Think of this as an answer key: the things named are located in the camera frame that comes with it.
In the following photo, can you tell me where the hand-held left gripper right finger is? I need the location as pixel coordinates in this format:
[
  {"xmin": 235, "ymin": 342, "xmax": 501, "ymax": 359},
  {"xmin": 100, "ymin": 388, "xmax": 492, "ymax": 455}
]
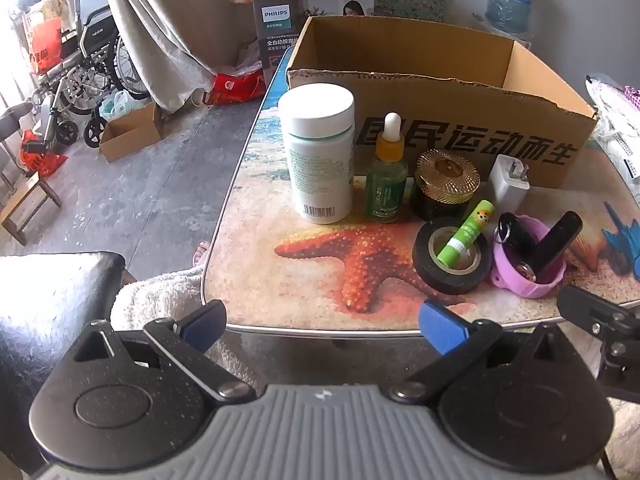
[{"xmin": 387, "ymin": 300, "xmax": 576, "ymax": 406}]

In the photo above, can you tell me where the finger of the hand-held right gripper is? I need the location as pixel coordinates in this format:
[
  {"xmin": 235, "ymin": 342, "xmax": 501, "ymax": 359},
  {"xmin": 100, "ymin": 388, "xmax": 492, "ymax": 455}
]
[{"xmin": 556, "ymin": 284, "xmax": 640, "ymax": 403}]

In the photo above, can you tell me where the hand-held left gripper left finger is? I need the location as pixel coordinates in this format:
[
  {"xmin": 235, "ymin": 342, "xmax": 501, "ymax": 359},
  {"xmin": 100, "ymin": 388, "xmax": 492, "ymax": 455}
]
[{"xmin": 72, "ymin": 300, "xmax": 258, "ymax": 406}]

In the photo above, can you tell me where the black tape roll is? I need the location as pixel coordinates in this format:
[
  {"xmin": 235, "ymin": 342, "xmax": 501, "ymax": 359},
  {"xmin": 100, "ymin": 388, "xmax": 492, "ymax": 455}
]
[{"xmin": 412, "ymin": 216, "xmax": 493, "ymax": 296}]

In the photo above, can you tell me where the black cylinder flashlight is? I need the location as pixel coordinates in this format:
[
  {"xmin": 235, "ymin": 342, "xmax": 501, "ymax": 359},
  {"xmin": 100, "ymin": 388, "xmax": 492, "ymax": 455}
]
[{"xmin": 520, "ymin": 211, "xmax": 584, "ymax": 283}]

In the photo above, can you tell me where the pink silicone cup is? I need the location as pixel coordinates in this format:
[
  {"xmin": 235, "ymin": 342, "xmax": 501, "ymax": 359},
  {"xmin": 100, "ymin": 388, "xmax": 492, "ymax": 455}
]
[{"xmin": 490, "ymin": 214, "xmax": 568, "ymax": 300}]

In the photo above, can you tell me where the green glue stick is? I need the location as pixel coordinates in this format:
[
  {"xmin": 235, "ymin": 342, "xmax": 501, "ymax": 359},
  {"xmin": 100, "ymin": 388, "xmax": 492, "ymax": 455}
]
[{"xmin": 436, "ymin": 199, "xmax": 495, "ymax": 267}]

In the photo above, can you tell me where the black car key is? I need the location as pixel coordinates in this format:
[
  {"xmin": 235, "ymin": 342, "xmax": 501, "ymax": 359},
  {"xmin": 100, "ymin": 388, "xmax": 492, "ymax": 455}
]
[{"xmin": 495, "ymin": 212, "xmax": 538, "ymax": 261}]

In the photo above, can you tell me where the white plug charger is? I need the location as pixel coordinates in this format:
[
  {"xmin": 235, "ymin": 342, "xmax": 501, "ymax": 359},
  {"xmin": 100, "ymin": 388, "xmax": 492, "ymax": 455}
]
[{"xmin": 487, "ymin": 154, "xmax": 532, "ymax": 216}]

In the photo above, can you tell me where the green dropper bottle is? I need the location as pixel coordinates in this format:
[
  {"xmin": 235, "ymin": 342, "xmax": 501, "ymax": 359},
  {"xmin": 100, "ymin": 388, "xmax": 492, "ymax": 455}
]
[{"xmin": 365, "ymin": 112, "xmax": 408, "ymax": 223}]

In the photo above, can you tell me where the dark jar with gold lid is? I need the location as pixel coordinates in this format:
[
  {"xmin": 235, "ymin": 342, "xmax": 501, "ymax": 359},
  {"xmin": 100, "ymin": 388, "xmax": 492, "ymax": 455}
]
[{"xmin": 411, "ymin": 149, "xmax": 482, "ymax": 223}]

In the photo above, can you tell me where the large printed cardboard box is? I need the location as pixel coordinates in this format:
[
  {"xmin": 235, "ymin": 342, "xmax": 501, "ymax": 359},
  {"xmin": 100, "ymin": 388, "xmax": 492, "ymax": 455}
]
[{"xmin": 286, "ymin": 15, "xmax": 599, "ymax": 192}]

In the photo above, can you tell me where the white fleece blanket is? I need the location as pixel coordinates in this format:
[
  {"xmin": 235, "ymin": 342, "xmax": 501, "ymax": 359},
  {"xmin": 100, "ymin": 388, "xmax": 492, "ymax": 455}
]
[{"xmin": 110, "ymin": 266, "xmax": 261, "ymax": 391}]

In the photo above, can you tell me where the dark grey cushion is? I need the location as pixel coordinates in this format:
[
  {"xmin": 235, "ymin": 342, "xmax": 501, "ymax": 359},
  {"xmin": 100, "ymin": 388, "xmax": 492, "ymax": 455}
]
[{"xmin": 0, "ymin": 252, "xmax": 126, "ymax": 466}]

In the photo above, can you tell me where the white packaged bedding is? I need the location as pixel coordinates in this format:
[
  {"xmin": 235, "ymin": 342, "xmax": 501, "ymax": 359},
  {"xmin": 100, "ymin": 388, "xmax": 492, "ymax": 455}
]
[{"xmin": 585, "ymin": 74, "xmax": 640, "ymax": 181}]

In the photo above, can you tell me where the white supplement bottle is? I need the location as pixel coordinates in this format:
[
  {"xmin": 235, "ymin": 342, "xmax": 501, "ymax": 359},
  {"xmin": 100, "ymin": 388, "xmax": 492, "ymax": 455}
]
[{"xmin": 277, "ymin": 84, "xmax": 356, "ymax": 225}]

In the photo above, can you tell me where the small open cardboard box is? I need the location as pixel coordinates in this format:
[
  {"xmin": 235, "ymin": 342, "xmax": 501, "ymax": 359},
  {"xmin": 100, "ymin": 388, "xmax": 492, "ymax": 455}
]
[{"xmin": 98, "ymin": 101, "xmax": 164, "ymax": 163}]

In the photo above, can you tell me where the wooden stool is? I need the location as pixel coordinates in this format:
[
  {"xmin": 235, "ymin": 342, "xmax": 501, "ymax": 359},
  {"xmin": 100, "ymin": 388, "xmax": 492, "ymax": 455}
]
[{"xmin": 0, "ymin": 170, "xmax": 63, "ymax": 247}]

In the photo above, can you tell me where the red plastic bag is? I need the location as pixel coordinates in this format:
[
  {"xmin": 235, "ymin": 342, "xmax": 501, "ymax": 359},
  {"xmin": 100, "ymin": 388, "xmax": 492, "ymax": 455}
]
[{"xmin": 20, "ymin": 130, "xmax": 68, "ymax": 178}]

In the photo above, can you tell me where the white plastic bag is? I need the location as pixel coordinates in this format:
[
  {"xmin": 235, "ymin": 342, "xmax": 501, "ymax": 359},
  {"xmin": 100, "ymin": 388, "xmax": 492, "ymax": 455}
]
[{"xmin": 100, "ymin": 91, "xmax": 132, "ymax": 121}]

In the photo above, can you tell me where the red snack bag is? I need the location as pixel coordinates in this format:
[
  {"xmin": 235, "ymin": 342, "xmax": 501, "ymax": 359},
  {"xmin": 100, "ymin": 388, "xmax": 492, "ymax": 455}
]
[{"xmin": 206, "ymin": 71, "xmax": 265, "ymax": 106}]

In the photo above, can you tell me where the grey hanging curtain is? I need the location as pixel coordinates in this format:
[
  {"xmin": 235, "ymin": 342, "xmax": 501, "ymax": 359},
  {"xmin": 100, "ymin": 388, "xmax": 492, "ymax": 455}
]
[{"xmin": 95, "ymin": 0, "xmax": 216, "ymax": 115}]

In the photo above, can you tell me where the orange shopping bag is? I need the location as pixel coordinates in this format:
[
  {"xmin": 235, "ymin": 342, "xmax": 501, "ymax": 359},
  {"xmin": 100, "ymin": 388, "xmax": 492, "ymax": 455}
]
[{"xmin": 27, "ymin": 17, "xmax": 63, "ymax": 75}]

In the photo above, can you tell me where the wheelchair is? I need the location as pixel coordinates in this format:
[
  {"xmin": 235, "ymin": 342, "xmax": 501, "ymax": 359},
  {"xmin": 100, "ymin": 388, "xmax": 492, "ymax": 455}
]
[{"xmin": 32, "ymin": 0, "xmax": 151, "ymax": 148}]

